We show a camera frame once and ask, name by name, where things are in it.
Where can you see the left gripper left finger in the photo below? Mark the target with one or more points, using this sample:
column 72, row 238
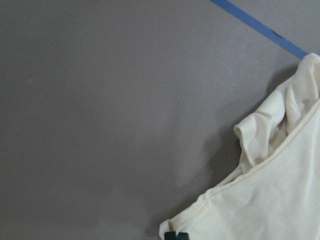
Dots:
column 170, row 235

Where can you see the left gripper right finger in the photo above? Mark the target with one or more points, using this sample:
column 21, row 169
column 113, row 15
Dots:
column 183, row 236

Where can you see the cream long-sleeve printed shirt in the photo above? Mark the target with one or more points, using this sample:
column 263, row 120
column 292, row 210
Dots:
column 274, row 193

